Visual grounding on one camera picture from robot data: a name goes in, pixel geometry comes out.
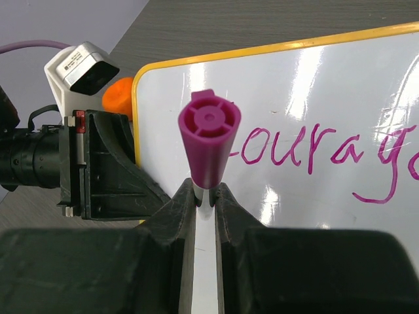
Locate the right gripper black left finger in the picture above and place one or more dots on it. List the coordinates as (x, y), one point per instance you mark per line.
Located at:
(146, 269)

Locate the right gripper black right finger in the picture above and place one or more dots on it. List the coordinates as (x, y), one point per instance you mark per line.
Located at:
(262, 269)

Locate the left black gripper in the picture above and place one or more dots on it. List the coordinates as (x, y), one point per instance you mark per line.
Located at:
(115, 188)

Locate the white marker pen body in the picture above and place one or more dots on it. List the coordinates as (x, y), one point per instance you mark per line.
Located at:
(205, 201)

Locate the magenta marker cap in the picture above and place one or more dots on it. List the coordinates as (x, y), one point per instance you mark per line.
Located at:
(208, 126)

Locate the orange framed whiteboard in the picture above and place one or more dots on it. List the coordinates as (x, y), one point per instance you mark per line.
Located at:
(328, 137)

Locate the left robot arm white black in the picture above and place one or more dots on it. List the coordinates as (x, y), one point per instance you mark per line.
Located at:
(8, 108)

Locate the orange toy fruit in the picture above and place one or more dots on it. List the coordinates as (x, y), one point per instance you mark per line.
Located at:
(118, 97)

